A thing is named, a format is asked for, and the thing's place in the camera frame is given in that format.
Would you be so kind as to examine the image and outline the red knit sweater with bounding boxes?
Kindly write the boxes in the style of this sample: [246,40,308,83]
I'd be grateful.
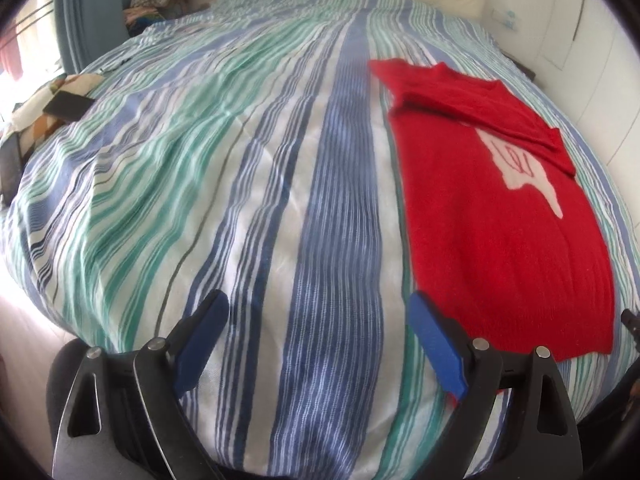
[368,58,616,408]

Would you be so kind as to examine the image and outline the red hanging cloth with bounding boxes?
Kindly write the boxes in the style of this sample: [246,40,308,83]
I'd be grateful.
[0,35,24,79]

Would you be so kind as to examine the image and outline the striped bed cover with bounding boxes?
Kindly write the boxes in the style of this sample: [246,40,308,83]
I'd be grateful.
[0,0,640,476]

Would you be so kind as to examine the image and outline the patterned cushion with black items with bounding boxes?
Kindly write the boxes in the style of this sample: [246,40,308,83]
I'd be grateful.
[0,74,103,161]

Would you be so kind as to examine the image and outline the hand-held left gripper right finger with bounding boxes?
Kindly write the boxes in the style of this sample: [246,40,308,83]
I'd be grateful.
[407,291,583,480]

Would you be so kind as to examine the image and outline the dark tablet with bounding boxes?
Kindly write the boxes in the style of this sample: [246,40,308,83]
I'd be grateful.
[0,135,24,206]

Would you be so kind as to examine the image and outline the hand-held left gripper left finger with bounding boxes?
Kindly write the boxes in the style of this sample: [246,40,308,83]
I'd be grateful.
[52,290,230,480]

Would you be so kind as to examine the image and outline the white wardrobe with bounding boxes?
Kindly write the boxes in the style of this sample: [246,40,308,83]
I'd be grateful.
[535,0,640,171]

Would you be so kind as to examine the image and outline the blue curtain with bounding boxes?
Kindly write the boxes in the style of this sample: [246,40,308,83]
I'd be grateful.
[54,0,173,73]

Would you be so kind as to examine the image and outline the black flat pouch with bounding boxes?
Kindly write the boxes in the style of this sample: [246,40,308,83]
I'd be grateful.
[42,91,97,124]

